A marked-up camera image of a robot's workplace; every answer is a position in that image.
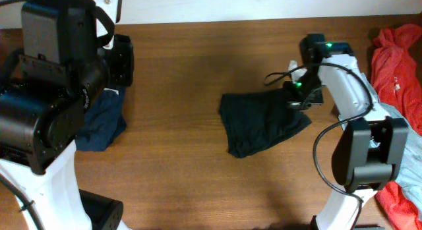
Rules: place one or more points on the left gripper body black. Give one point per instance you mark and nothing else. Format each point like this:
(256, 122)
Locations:
(121, 65)

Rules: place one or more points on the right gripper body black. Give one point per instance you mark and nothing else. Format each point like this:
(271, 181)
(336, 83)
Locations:
(299, 93)

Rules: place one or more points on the black t-shirt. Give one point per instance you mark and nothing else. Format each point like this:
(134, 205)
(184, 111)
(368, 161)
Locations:
(255, 122)

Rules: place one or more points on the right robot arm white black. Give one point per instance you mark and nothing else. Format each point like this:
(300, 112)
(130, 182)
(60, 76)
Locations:
(369, 153)

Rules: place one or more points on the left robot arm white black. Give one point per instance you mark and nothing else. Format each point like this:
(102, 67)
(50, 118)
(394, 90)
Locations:
(70, 54)

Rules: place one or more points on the folded navy blue garment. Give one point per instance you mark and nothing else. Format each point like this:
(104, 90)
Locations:
(103, 122)

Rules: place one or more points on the red t-shirt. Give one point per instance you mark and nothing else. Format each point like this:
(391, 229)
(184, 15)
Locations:
(393, 77)

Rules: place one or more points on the light blue grey garment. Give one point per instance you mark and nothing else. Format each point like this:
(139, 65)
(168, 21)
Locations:
(409, 175)

